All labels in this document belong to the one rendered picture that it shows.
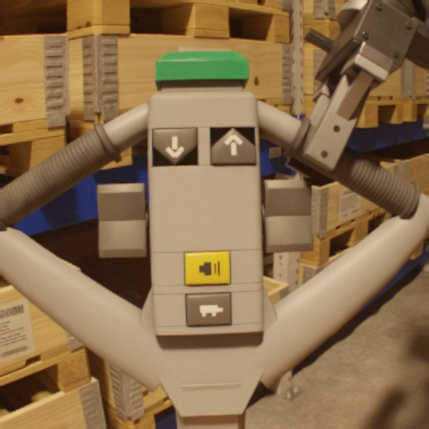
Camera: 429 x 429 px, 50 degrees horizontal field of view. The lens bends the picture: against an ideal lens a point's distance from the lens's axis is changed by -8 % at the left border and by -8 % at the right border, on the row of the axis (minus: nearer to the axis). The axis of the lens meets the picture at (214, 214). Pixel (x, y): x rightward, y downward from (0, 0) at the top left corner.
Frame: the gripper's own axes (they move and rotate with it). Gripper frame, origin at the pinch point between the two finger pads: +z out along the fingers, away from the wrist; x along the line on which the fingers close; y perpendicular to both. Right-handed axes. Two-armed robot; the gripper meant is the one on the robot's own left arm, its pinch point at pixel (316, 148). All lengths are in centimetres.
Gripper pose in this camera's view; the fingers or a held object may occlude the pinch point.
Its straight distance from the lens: 44.9
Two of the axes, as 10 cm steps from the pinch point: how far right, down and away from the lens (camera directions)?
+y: -8.8, -4.7, -0.5
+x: 0.5, 0.0, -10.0
